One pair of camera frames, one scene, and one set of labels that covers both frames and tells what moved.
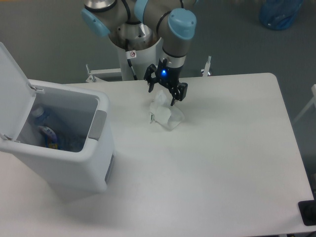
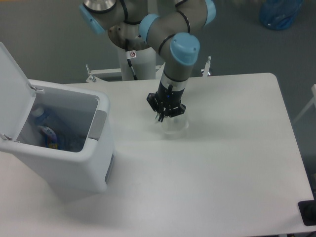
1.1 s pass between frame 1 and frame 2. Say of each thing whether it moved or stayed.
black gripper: moved
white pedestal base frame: stayed
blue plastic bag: stayed
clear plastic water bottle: stayed
